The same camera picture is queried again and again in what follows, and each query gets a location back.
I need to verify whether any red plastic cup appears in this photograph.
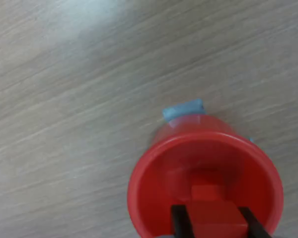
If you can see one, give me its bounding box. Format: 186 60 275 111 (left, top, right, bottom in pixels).
127 113 284 238

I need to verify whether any red cube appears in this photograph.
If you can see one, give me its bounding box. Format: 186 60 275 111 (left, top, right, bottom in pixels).
188 199 248 238
190 183 226 201

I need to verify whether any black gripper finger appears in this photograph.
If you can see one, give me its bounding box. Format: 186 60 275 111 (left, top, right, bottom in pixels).
170 204 196 238
237 206 274 238

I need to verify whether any wide grey-blue tape piece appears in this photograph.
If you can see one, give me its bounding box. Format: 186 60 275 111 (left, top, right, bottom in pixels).
162 98 205 123

